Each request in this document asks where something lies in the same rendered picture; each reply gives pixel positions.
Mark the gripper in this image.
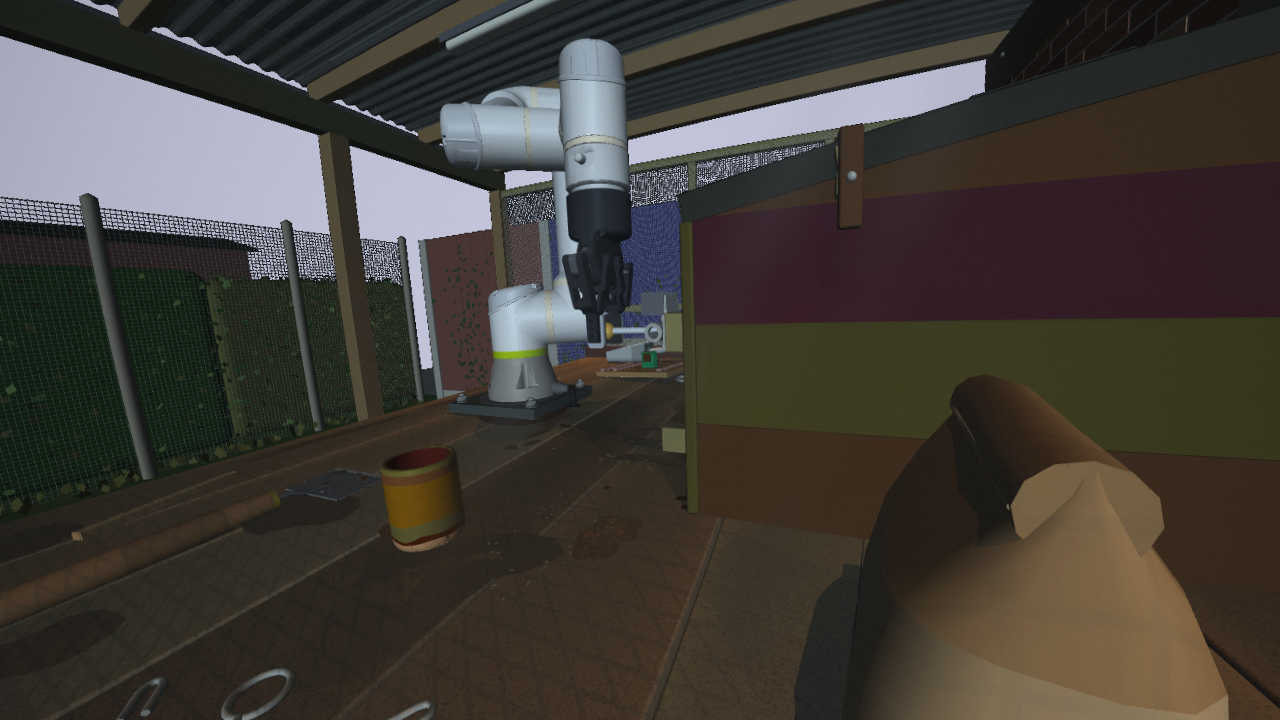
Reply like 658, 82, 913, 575
561, 185, 634, 347

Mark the yellow and orange grit pot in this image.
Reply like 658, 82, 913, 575
380, 446, 467, 553

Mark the wooden ramp with battens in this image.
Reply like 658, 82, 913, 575
597, 358, 686, 382

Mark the striped wooden bantam house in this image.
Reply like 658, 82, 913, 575
660, 38, 1280, 601

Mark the red ivy panel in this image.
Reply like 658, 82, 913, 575
420, 230, 503, 396

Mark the brown wooden turn latch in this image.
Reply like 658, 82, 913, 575
837, 125, 866, 230

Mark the white tube lamp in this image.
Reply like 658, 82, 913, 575
443, 0, 561, 49

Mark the grey metal plate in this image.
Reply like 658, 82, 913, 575
283, 468, 381, 503

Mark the green hedge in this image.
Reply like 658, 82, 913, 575
0, 265, 421, 513

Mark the red brick building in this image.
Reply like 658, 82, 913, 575
0, 220, 259, 282

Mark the brown wooden dowel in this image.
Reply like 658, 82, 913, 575
0, 490, 283, 629

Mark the brown paper feed sack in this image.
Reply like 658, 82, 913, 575
845, 375, 1233, 720

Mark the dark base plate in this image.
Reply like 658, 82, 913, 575
448, 385, 593, 422

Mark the wooden shelter post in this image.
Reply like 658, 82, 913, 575
318, 132, 386, 423

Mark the wire mesh fence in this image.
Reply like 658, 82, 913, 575
0, 193, 426, 516

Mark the silver metal ring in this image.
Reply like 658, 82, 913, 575
220, 668, 294, 720

